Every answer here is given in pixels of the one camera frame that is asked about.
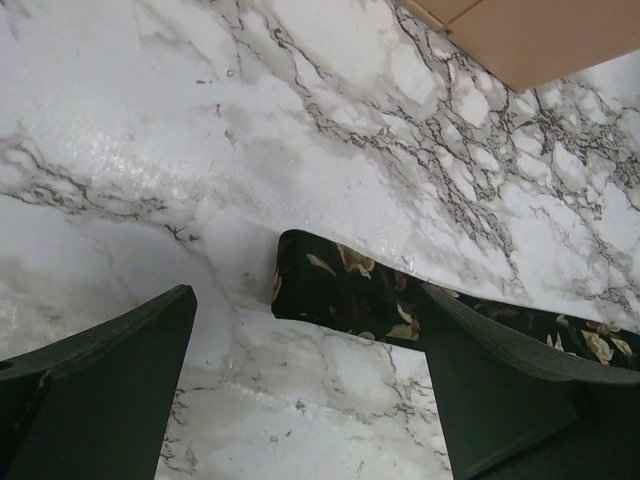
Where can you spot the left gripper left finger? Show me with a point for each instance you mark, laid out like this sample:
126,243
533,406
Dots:
95,405

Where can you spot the black floral necktie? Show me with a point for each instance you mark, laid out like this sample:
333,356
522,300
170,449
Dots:
326,283

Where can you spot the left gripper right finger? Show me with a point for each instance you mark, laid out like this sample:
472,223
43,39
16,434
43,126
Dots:
514,408

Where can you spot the orange plastic file organizer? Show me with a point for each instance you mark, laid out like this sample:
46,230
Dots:
528,43

